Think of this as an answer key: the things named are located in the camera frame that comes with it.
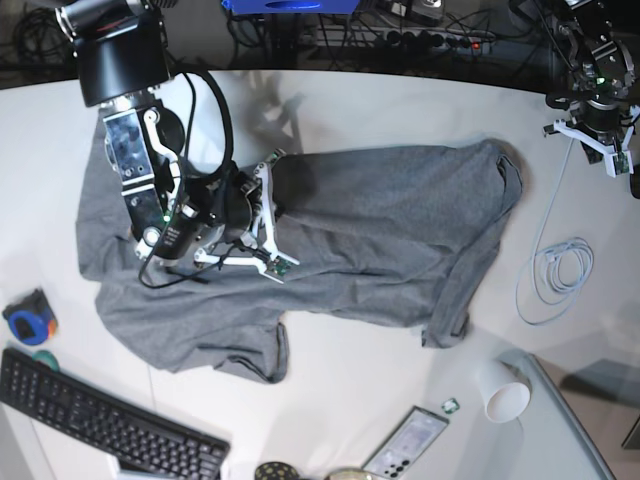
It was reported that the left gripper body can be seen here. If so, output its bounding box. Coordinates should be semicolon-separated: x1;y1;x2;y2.
543;97;639;177

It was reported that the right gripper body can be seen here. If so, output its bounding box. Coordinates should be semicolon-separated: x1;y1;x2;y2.
194;149;300;284

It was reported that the grey t-shirt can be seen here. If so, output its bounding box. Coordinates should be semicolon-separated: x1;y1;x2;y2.
76;128;523;384

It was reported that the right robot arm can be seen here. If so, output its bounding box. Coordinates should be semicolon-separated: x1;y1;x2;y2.
53;1;297;281

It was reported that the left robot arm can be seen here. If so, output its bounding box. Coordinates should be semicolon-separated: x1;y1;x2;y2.
543;1;639;178

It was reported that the black round object at edge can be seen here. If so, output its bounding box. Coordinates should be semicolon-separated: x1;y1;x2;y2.
629;173;640;200

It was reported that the blue box with hole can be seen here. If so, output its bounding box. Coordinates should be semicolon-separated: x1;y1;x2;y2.
221;0;360;15

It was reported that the blue orange tape measure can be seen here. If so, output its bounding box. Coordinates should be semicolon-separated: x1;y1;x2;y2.
2;289;58;346

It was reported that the green round object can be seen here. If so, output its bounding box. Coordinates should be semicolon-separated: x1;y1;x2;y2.
32;350;60;372

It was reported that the black computer keyboard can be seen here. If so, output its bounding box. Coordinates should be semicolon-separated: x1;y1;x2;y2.
1;348;230;479

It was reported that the black gold dotted round object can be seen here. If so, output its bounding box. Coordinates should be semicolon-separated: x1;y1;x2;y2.
254;461;300;480

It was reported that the white paper cup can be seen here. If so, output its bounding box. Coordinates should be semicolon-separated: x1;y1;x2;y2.
475;360;531;424

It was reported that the gold rimmed round tin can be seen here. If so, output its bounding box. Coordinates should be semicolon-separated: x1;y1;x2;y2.
325;467;373;480

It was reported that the small green white chip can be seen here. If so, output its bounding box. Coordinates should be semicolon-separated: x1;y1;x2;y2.
441;397;460;415

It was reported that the smartphone in clear case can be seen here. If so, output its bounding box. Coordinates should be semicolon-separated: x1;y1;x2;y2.
362;406;449;479

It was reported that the glass side table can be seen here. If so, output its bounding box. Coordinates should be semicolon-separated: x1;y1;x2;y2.
488;350;639;479

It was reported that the white coiled cable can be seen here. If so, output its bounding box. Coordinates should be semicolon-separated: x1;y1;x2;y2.
515;139;596;327

